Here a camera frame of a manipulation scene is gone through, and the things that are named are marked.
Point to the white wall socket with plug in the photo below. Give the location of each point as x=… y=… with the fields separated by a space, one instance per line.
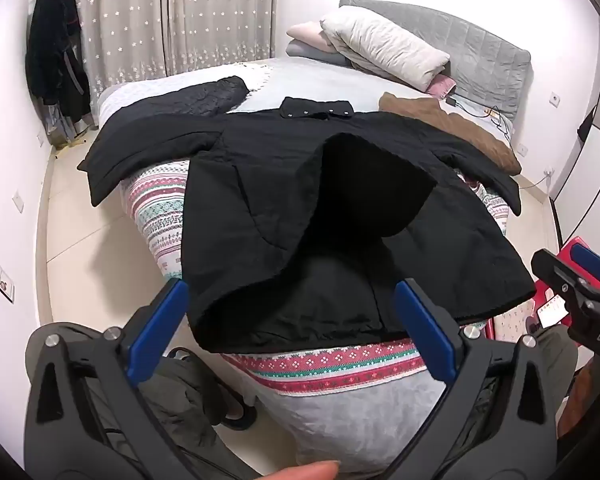
x=548 y=173

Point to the pink pillow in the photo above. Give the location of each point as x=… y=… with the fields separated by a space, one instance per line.
x=441 y=85
x=307 y=35

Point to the black jacket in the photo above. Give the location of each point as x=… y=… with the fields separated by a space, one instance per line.
x=260 y=200

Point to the white pillow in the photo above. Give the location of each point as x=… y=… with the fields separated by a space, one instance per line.
x=385 y=42

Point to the black shoe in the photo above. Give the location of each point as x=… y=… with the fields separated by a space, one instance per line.
x=240 y=412

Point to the black quilted garment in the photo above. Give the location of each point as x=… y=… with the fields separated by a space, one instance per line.
x=200 y=95

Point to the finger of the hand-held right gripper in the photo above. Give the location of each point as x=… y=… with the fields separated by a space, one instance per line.
x=555 y=271
x=592 y=262

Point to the white wall switch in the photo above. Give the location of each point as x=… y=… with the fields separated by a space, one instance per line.
x=17 y=201

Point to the person's left hand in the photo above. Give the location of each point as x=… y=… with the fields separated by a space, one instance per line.
x=305 y=471

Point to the bed with grey sheet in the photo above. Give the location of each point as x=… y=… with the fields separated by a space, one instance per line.
x=325 y=80

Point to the grey star-print curtain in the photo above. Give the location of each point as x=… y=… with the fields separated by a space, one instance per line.
x=170 y=15

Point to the wall socket with brown insert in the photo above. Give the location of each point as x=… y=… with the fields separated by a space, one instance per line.
x=5 y=285

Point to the white fringed bedspread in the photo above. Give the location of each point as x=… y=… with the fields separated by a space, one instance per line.
x=255 y=75

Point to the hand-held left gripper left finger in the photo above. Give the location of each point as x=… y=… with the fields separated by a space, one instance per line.
x=157 y=332

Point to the grey pillow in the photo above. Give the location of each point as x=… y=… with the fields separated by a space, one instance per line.
x=310 y=52

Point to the brown garment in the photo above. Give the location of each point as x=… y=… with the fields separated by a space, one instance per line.
x=460 y=130

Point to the hanging black clothes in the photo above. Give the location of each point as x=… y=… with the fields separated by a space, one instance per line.
x=55 y=55

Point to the white wardrobe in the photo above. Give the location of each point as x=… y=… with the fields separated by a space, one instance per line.
x=590 y=170

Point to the patterned knit-print blanket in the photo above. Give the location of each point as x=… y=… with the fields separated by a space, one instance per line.
x=157 y=215

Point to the grey padded headboard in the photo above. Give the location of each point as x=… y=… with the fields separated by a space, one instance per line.
x=480 y=45

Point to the red plastic stool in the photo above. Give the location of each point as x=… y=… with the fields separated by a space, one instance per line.
x=550 y=295

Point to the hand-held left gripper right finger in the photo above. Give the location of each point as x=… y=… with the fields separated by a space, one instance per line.
x=425 y=332

